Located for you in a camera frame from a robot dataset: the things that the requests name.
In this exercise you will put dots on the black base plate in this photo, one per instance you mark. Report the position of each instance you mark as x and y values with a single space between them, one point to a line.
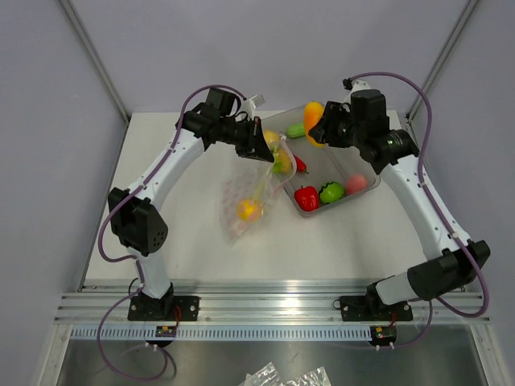
360 309
169 308

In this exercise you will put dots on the clear zip top bag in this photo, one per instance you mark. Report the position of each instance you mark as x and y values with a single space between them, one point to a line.
249 196

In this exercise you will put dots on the crumpled clear plastic bag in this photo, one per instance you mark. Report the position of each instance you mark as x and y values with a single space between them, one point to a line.
266 376

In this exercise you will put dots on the right small circuit board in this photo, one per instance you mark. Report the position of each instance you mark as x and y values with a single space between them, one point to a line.
385 332

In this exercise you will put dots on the aluminium frame post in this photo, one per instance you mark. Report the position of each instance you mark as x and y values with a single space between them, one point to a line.
90 51
461 23

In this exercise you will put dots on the green celery bunch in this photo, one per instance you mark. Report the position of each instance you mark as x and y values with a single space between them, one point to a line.
269 184

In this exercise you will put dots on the red chili pepper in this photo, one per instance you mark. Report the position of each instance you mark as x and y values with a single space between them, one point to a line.
301 166

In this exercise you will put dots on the green toy watermelon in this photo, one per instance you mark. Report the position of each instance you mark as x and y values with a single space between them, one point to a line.
331 192

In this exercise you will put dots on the clear plastic food bin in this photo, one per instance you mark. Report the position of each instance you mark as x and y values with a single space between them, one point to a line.
323 164

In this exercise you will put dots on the green chayote gourd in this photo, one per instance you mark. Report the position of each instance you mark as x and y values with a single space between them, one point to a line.
295 131

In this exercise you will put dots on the orange yellow mango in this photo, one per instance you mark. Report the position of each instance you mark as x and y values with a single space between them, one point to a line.
313 111

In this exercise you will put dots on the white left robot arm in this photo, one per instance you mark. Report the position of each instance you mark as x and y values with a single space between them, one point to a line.
134 213

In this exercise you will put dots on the white slotted cable duct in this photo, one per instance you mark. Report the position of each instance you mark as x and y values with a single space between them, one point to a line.
227 333

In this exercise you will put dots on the orange tangerine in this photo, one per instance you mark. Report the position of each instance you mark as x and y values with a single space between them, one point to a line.
282 163

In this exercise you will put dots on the aluminium mounting rail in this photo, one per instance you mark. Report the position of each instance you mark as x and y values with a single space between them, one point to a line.
287 302

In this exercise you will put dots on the pink peach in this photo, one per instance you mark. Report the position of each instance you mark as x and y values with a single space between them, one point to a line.
355 184

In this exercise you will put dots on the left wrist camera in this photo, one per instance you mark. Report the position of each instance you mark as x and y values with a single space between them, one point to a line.
250 105

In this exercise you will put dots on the left aluminium frame post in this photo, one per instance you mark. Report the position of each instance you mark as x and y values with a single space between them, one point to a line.
90 51

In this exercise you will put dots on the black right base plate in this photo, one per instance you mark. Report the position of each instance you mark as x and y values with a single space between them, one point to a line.
360 309

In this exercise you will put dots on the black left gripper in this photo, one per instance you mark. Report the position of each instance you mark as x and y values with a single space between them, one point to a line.
255 146

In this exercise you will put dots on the red bell pepper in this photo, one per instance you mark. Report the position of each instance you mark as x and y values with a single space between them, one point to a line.
307 198

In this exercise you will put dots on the right aluminium frame post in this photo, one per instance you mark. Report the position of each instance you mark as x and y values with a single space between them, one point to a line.
461 23

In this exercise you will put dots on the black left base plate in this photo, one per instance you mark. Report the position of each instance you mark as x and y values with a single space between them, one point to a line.
169 308

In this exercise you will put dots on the yellow bell pepper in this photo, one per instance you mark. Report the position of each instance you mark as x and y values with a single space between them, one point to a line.
250 210

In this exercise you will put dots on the small circuit board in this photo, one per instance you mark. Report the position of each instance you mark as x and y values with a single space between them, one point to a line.
165 331
385 332

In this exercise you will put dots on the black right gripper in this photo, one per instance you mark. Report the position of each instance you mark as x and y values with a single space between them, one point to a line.
325 131

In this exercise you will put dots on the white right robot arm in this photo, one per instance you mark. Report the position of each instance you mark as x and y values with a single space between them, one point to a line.
452 260

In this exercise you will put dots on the left small circuit board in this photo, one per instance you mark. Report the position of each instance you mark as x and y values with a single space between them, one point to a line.
165 331

